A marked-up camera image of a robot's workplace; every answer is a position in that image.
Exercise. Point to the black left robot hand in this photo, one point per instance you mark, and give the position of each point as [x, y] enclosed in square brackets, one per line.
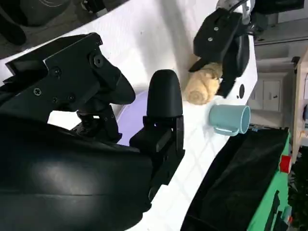
[214, 36]

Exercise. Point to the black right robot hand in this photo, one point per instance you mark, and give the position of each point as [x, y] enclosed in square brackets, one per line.
[72, 173]

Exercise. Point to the beige towel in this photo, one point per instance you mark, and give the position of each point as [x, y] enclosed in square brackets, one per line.
[202, 91]

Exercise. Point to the black table grommet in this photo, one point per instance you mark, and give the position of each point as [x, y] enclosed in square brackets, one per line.
[242, 90]

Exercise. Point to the white cabinet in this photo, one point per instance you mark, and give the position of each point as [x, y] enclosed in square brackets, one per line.
[269, 93]

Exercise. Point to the lilac plate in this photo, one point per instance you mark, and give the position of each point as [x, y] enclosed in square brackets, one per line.
[133, 120]

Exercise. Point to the pale green mug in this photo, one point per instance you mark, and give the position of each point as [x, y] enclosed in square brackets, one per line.
[226, 118]

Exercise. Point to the wooden shelf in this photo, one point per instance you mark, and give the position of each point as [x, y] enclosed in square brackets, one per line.
[299, 101]

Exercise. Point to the red block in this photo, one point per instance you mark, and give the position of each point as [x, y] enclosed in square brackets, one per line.
[286, 164]

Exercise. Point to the black cloth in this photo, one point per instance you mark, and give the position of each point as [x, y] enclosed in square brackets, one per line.
[235, 183]

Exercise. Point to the black round machine base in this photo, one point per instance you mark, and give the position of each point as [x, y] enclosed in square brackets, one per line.
[41, 12]

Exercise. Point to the green panel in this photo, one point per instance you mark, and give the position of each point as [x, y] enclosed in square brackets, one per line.
[261, 207]

